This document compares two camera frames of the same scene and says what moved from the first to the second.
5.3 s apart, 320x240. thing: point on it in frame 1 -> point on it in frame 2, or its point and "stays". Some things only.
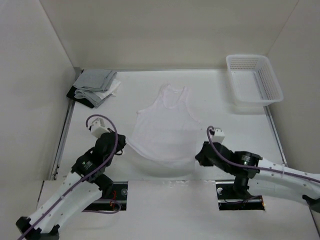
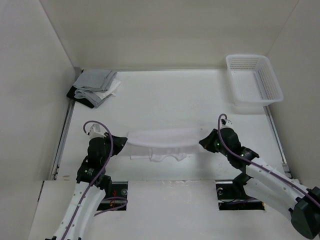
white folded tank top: x=104 y=94 stays
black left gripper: x=121 y=142 stays
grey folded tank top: x=91 y=82 stays
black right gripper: x=202 y=157 -> x=206 y=142
